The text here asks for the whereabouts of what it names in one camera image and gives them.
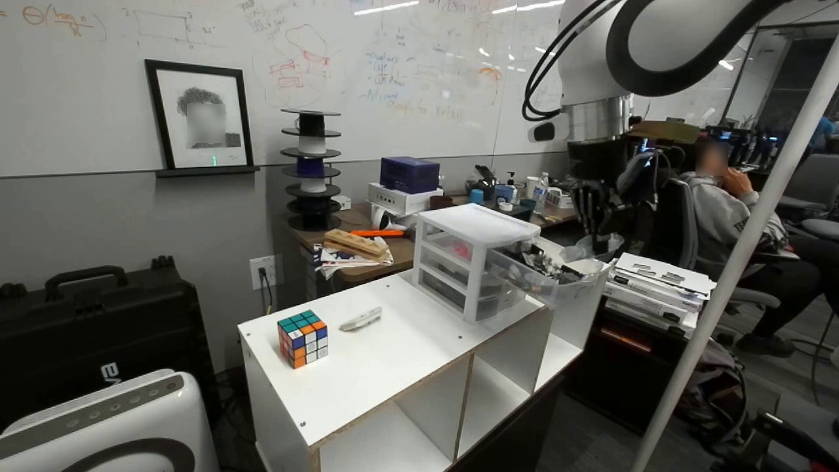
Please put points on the seated person grey hoodie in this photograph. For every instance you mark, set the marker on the seated person grey hoodie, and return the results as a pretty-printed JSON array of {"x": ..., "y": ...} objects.
[{"x": 729, "y": 220}]

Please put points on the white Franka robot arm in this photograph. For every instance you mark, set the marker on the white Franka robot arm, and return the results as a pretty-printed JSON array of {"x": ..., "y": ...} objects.
[{"x": 665, "y": 44}]

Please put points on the white three-drawer unit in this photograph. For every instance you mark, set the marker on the white three-drawer unit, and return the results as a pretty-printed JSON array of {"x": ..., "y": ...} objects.
[{"x": 463, "y": 239}]

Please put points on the white flat box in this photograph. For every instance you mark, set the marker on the white flat box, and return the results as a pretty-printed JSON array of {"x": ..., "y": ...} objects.
[{"x": 396, "y": 200}]

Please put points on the black hard carrying case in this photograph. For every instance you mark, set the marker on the black hard carrying case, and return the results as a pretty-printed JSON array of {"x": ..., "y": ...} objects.
[{"x": 95, "y": 338}]

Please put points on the Rubik's cube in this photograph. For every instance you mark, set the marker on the Rubik's cube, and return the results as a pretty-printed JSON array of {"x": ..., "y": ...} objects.
[{"x": 302, "y": 339}]

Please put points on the tan wooden block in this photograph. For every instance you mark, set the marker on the tan wooden block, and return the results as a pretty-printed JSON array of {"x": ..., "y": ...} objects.
[{"x": 357, "y": 245}]

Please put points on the blue box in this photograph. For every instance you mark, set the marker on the blue box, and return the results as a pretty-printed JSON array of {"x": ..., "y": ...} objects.
[{"x": 409, "y": 174}]

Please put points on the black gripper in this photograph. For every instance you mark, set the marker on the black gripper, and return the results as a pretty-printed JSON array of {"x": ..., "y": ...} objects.
[{"x": 600, "y": 172}]

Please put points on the clear plastic drawer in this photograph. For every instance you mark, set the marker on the clear plastic drawer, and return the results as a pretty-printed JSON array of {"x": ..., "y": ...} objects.
[{"x": 534, "y": 284}]

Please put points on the dark small parts pile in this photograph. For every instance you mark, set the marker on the dark small parts pile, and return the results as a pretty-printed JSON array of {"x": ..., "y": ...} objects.
[{"x": 547, "y": 264}]

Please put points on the white cube shelf cabinet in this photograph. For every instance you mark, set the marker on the white cube shelf cabinet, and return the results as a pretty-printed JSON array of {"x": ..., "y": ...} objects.
[{"x": 383, "y": 377}]

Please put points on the black filament spool stack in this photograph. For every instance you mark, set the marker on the black filament spool stack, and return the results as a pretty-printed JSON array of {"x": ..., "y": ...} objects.
[{"x": 310, "y": 167}]

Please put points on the stack of white papers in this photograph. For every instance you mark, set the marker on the stack of white papers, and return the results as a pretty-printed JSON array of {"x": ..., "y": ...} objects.
[{"x": 660, "y": 280}]

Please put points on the brown wooden desk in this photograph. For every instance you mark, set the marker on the brown wooden desk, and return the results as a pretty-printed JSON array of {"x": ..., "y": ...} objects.
[{"x": 403, "y": 252}]

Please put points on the black backpack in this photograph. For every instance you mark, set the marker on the black backpack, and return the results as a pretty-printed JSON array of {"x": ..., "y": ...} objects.
[{"x": 744, "y": 422}]

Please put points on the white air purifier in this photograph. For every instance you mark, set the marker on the white air purifier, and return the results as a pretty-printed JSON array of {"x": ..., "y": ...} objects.
[{"x": 113, "y": 429}]

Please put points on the whiteboard with writing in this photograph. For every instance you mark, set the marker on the whiteboard with writing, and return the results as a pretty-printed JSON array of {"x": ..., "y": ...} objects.
[{"x": 350, "y": 69}]

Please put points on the white tripod pole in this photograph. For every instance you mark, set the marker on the white tripod pole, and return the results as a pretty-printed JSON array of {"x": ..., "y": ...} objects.
[{"x": 725, "y": 280}]

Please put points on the grey office chair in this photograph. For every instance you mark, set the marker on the grey office chair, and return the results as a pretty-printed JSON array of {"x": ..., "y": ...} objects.
[{"x": 636, "y": 174}]

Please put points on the white wall power outlet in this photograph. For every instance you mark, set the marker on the white wall power outlet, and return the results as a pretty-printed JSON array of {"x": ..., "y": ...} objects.
[{"x": 264, "y": 272}]

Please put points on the black framed portrait picture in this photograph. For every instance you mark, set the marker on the black framed portrait picture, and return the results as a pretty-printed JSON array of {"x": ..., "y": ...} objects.
[{"x": 202, "y": 119}]

